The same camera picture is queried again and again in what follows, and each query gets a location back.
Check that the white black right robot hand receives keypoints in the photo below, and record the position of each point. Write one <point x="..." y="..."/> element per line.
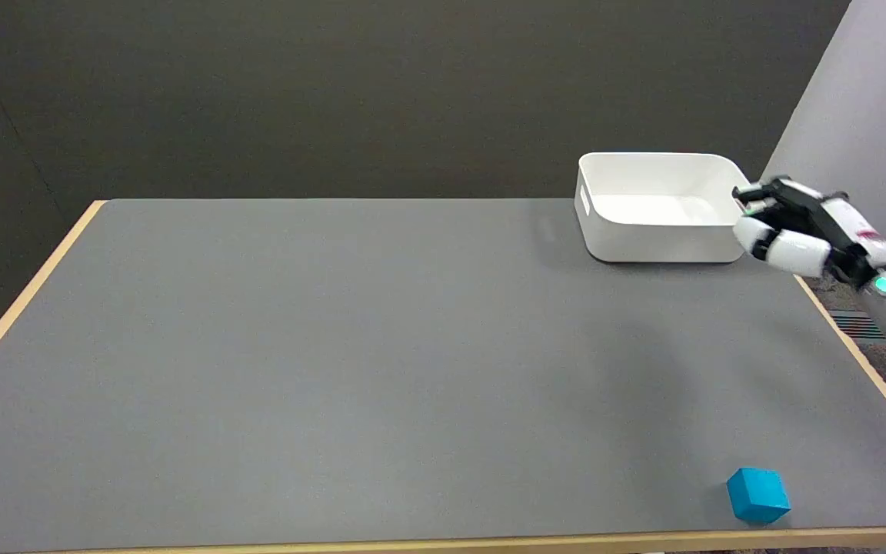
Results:
<point x="812" y="231"/>

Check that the blue wooden cube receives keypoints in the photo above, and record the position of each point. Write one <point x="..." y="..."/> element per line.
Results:
<point x="757" y="496"/>

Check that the floor vent grille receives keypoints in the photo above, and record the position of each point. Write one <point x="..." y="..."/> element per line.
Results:
<point x="858" y="325"/>

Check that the white plastic storage bin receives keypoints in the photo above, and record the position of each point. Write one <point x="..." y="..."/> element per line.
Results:
<point x="662" y="208"/>

